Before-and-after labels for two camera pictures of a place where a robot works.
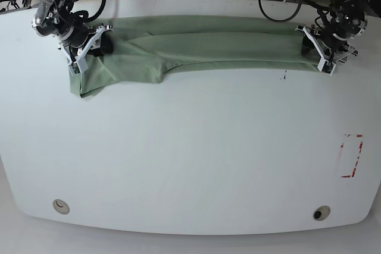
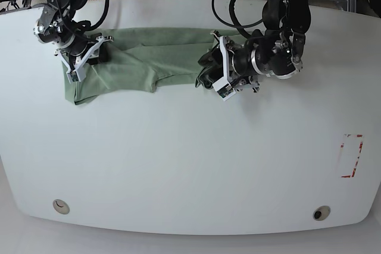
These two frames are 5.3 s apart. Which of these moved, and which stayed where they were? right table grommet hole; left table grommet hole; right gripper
Moved: right gripper
Stayed: right table grommet hole; left table grommet hole
